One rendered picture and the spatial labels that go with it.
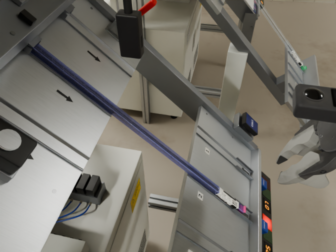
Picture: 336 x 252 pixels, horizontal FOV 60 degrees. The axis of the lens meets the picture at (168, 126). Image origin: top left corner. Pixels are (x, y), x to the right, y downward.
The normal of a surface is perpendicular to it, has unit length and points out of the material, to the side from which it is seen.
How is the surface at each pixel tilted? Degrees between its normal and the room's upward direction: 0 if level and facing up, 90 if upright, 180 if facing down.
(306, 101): 3
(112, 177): 0
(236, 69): 90
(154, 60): 90
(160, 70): 90
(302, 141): 62
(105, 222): 0
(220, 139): 43
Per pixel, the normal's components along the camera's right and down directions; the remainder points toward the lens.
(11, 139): 0.67, -0.41
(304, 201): 0.00, -0.70
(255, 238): -0.71, -0.59
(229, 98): -0.27, 0.68
